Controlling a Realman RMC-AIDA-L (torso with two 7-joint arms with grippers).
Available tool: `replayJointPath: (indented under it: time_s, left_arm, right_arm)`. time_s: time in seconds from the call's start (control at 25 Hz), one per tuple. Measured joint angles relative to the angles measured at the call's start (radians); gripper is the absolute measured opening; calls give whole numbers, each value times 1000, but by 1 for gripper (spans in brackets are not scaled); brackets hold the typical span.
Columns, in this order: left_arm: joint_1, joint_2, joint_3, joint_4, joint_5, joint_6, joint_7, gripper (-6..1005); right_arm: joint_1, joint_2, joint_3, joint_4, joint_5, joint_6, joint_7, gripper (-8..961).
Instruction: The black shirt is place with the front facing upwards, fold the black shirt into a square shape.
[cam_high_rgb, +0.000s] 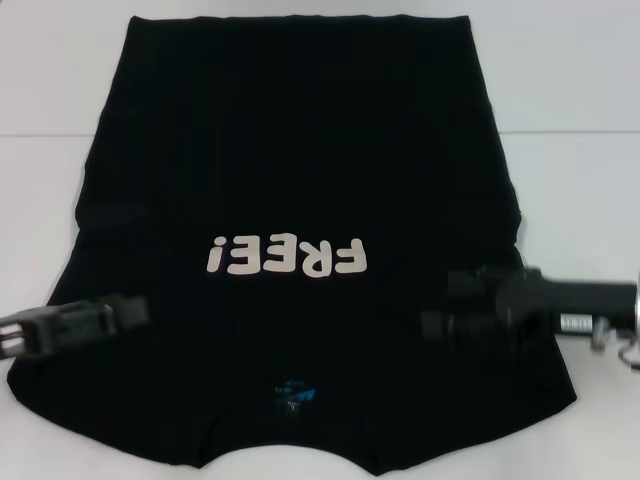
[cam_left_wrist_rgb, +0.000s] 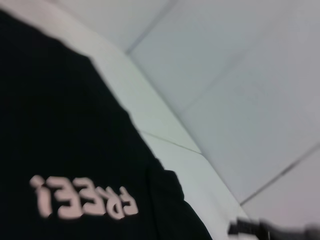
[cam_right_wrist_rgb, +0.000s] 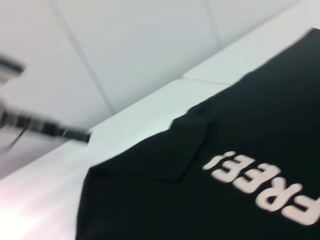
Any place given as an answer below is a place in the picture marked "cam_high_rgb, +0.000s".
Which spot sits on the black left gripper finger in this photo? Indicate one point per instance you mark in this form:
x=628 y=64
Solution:
x=132 y=312

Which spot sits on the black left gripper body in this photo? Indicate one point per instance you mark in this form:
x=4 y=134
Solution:
x=60 y=327

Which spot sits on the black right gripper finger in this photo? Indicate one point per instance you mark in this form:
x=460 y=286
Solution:
x=470 y=282
x=445 y=327

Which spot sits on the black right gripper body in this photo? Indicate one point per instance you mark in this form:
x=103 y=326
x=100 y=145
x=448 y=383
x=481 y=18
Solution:
x=560 y=297

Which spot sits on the black shirt with FREE print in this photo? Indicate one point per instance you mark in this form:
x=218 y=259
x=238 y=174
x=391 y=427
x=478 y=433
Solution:
x=310 y=150

